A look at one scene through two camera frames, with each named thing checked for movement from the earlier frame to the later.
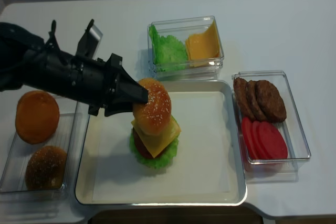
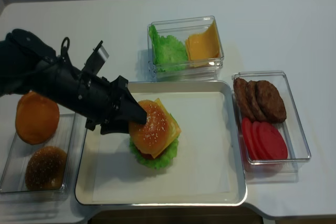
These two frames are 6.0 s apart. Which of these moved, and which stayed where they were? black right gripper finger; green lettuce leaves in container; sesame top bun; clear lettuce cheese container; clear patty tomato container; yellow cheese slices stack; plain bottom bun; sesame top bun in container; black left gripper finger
Moved: black left gripper finger; black right gripper finger; sesame top bun
Stayed: sesame top bun in container; plain bottom bun; clear patty tomato container; clear lettuce cheese container; yellow cheese slices stack; green lettuce leaves in container
